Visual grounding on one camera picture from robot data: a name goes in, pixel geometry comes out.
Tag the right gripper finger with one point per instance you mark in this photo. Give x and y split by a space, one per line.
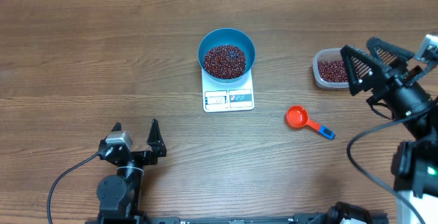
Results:
387 53
364 71

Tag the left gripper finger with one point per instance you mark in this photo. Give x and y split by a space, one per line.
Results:
155 140
117 127

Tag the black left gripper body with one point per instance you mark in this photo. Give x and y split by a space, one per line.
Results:
144 159

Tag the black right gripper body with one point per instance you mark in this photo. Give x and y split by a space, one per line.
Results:
398 104

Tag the red scoop blue handle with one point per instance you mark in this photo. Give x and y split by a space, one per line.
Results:
298 117

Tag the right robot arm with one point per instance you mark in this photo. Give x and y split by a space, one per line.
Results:
392 74

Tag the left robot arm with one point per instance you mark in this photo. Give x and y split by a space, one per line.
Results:
119 194

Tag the white digital kitchen scale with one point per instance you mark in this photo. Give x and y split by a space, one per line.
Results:
221 96

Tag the red beans in bowl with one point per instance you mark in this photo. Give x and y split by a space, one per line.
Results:
225 62

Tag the blue metal bowl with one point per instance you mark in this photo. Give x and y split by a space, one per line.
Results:
228 36

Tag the red beans pile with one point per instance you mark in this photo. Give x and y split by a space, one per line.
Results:
332 71

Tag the clear plastic container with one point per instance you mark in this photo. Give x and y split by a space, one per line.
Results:
327 55

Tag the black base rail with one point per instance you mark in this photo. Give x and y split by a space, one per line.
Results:
339 213

